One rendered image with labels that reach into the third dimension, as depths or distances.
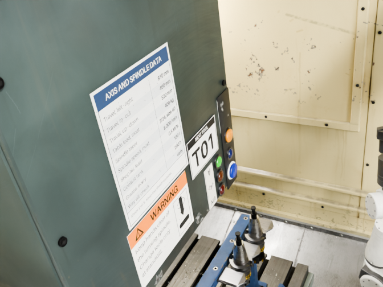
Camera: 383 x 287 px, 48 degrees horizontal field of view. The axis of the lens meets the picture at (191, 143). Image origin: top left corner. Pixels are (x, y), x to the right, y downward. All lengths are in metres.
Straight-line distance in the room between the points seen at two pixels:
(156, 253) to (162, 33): 0.32
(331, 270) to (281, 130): 0.58
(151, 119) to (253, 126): 1.11
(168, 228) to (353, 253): 1.24
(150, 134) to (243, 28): 0.97
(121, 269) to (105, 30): 0.30
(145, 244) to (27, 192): 0.24
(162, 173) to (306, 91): 0.97
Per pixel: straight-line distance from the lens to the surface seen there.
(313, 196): 1.76
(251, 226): 1.28
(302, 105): 1.54
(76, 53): 0.46
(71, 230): 0.49
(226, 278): 1.22
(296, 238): 1.86
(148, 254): 0.64
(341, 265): 1.81
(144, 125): 0.56
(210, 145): 0.73
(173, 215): 0.67
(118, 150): 0.52
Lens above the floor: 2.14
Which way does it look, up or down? 32 degrees down
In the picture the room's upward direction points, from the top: 9 degrees counter-clockwise
